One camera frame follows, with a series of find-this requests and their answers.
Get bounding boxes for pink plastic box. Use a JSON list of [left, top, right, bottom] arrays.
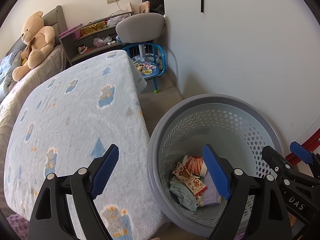
[[60, 24, 83, 37]]

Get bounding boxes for patterned snack wrapper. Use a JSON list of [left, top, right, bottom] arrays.
[[171, 162, 208, 198]]

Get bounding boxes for bed with beige bedspread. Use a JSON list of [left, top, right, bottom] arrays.
[[0, 45, 68, 140]]

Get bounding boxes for purple fluffy rug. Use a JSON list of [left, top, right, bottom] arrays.
[[6, 214, 32, 240]]

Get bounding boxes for grey shelf unit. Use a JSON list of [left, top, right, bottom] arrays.
[[59, 11, 134, 64]]

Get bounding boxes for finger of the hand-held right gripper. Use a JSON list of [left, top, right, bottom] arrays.
[[261, 145, 294, 179], [290, 141, 320, 167]]

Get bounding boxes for red bar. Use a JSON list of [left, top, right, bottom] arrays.
[[286, 127, 320, 165]]

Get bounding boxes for gold foil packets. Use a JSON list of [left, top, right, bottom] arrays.
[[80, 22, 105, 35]]

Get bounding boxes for purple cardboard box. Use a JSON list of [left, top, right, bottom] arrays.
[[202, 171, 222, 207]]

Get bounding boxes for blue child's chair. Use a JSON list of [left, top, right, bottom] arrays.
[[122, 42, 168, 94]]

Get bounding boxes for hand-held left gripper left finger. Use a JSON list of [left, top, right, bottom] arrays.
[[27, 144, 120, 240]]

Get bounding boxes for blue folded quilt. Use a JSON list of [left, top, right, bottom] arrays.
[[0, 50, 22, 90]]

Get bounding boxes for grey perforated plastic basket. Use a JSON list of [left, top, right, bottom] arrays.
[[146, 94, 285, 238]]

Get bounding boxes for pink plastic bag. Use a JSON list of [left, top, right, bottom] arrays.
[[93, 37, 112, 47]]

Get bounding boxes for grey padded chair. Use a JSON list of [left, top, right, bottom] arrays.
[[116, 13, 165, 43]]

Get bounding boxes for large tan teddy bear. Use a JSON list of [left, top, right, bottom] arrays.
[[12, 11, 55, 82]]

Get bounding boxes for red and white paper cup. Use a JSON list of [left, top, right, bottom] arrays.
[[181, 155, 208, 178]]

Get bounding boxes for green wet wipe packet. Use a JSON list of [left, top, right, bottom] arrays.
[[169, 180, 199, 212]]

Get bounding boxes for grey bed headboard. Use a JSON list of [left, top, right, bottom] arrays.
[[6, 5, 68, 55]]

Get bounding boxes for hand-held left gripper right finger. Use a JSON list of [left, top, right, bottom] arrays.
[[202, 144, 293, 240]]

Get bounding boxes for white plastic bag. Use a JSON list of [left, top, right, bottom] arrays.
[[107, 15, 125, 27]]

